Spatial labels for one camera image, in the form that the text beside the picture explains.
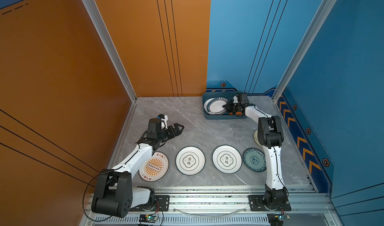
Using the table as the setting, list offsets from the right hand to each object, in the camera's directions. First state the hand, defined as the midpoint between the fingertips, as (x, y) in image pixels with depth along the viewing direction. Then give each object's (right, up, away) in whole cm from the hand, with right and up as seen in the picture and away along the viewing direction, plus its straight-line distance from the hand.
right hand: (221, 105), depth 109 cm
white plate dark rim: (-5, 0, +4) cm, 6 cm away
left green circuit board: (-42, -55, -38) cm, 79 cm away
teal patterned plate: (+16, -33, -21) cm, 42 cm away
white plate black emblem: (-22, -33, -22) cm, 45 cm away
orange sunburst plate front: (-42, -37, -24) cm, 60 cm away
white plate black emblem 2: (-1, -33, -21) cm, 39 cm away
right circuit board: (+20, -56, -38) cm, 70 cm away
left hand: (-28, -14, -22) cm, 39 cm away
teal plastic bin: (+4, +9, +5) cm, 11 cm away
